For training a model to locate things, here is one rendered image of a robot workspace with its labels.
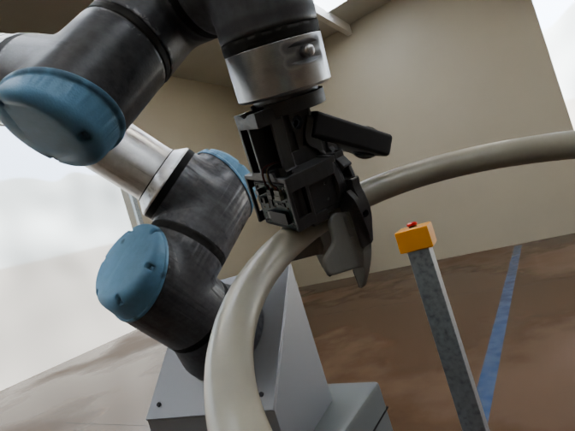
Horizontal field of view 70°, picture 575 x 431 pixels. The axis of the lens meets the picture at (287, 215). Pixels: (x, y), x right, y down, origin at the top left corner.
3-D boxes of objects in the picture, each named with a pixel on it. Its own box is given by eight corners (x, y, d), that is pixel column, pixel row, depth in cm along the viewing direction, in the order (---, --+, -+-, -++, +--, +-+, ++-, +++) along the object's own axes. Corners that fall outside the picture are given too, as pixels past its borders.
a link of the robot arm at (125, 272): (146, 341, 77) (68, 296, 66) (191, 263, 85) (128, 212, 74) (198, 359, 67) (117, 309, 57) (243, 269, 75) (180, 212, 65)
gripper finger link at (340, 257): (329, 309, 42) (297, 227, 41) (368, 280, 45) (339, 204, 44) (349, 313, 40) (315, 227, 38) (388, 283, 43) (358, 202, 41)
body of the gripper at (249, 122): (258, 227, 43) (222, 115, 39) (318, 195, 48) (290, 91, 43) (304, 239, 37) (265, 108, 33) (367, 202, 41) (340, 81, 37)
